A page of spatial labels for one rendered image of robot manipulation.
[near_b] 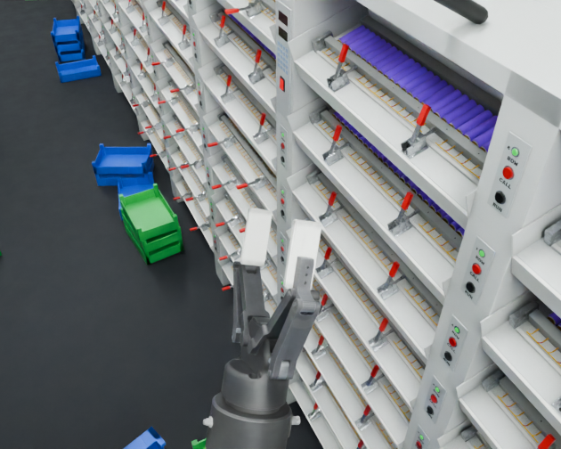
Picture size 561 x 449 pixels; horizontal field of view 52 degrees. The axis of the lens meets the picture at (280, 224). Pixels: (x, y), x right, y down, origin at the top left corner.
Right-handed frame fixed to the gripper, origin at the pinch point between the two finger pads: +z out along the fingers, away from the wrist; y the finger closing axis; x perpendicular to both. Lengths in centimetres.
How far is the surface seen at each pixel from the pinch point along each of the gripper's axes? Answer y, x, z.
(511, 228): -2.6, -36.4, 3.6
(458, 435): -31, -61, -41
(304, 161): -78, -38, 12
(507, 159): -1.3, -32.1, 12.6
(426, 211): -33, -44, 4
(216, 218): -176, -46, -12
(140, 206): -238, -24, -15
